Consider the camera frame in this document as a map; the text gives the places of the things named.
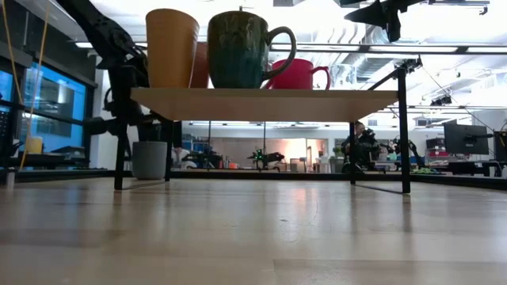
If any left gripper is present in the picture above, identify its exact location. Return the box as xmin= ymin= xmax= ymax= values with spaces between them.
xmin=103 ymin=63 xmax=140 ymax=122

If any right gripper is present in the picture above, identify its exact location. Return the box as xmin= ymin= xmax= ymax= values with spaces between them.
xmin=343 ymin=0 xmax=427 ymax=27

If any grey mug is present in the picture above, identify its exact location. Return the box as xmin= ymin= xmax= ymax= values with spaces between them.
xmin=131 ymin=141 xmax=169 ymax=181

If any yellow tall cup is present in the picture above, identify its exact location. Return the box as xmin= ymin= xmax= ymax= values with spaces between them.
xmin=145 ymin=8 xmax=200 ymax=89

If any terracotta tall cup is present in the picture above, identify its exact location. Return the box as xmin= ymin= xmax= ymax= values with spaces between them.
xmin=189 ymin=41 xmax=211 ymax=89

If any red mug with handle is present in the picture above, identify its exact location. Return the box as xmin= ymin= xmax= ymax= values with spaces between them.
xmin=264 ymin=58 xmax=332 ymax=90

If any dark green glazed mug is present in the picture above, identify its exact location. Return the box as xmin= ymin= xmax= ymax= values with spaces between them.
xmin=207 ymin=10 xmax=297 ymax=89

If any black standing desk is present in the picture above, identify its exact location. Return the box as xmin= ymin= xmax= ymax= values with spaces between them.
xmin=15 ymin=145 xmax=90 ymax=169

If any yellow container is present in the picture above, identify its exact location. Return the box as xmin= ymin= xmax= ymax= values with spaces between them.
xmin=25 ymin=136 xmax=44 ymax=154

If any person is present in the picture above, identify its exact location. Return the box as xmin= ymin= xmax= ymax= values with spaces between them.
xmin=340 ymin=120 xmax=381 ymax=174

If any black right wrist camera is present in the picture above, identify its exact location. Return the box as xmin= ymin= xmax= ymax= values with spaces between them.
xmin=386 ymin=15 xmax=402 ymax=44

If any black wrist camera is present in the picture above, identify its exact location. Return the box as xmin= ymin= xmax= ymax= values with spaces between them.
xmin=84 ymin=117 xmax=109 ymax=136
xmin=386 ymin=15 xmax=402 ymax=44

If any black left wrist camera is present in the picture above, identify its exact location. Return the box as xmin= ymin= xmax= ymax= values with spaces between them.
xmin=84 ymin=117 xmax=109 ymax=136

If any wooden shelf black metal frame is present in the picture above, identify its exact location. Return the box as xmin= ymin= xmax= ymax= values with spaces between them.
xmin=112 ymin=65 xmax=412 ymax=194

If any orange hanging cable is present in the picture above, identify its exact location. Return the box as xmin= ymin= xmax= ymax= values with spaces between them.
xmin=1 ymin=0 xmax=24 ymax=105

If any black aluminium rig frame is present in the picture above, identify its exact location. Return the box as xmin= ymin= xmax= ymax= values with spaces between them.
xmin=0 ymin=168 xmax=507 ymax=192

